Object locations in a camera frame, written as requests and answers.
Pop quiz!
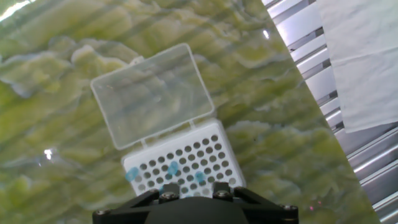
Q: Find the far white pipette tip box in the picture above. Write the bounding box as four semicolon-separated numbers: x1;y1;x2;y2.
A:
90;42;247;200

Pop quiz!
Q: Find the green marble pattern mat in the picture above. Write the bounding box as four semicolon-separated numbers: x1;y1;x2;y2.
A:
0;0;382;224

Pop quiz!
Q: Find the white paper sheet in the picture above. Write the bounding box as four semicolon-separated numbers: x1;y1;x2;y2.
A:
316;0;398;134

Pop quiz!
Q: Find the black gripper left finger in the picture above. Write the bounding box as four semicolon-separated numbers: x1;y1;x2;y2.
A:
91;182;182;224

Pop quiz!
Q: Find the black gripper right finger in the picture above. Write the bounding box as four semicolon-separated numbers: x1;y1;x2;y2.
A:
211;181;300;224

